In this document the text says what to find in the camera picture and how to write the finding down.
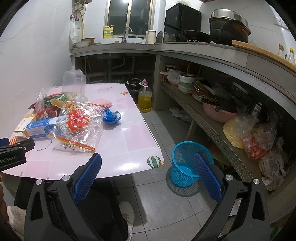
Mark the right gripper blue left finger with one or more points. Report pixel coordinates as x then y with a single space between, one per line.
84 176

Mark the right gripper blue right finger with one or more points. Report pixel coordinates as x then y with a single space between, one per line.
209 180

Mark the blue toothpaste box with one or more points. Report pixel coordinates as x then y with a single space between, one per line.
41 128

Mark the red drink can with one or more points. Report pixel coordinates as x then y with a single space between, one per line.
47 113

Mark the clear bag with red print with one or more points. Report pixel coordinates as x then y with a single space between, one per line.
79 125

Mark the blue plastic wrapper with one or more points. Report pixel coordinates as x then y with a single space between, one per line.
110 117

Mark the green plastic bottle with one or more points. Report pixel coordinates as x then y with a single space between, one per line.
66 96

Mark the pink mesh sponge pad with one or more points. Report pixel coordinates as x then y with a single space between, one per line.
102 103

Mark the clear plastic container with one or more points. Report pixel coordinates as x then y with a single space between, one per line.
74 81

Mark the blue plastic waste basket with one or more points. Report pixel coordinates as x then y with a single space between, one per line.
183 173

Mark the white shoe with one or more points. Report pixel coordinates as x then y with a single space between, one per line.
127 212

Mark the pink balloon tablecloth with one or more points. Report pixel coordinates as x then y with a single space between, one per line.
125 148

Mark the red item in plastic bag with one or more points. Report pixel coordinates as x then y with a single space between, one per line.
258 143

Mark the yellow item in plastic bag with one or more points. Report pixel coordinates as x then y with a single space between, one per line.
237 128

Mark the pink plastic basin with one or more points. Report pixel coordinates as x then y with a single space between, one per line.
215 114

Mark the stacked white bowls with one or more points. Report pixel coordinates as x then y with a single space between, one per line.
186 83

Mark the cooking oil bottle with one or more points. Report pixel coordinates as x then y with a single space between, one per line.
145 97

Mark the white plastic bag on shelf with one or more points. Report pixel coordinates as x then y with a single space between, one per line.
173 76

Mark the wooden cutting board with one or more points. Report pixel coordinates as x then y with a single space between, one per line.
263 52

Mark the black frying pan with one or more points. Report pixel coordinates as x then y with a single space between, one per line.
190 35

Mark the metal sink faucet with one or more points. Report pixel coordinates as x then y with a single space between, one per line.
125 34

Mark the yellow detergent bottle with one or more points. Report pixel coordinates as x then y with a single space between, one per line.
108 32

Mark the white ceramic jar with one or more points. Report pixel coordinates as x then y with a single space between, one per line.
150 37

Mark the black microwave oven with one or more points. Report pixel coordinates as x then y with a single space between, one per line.
183 17

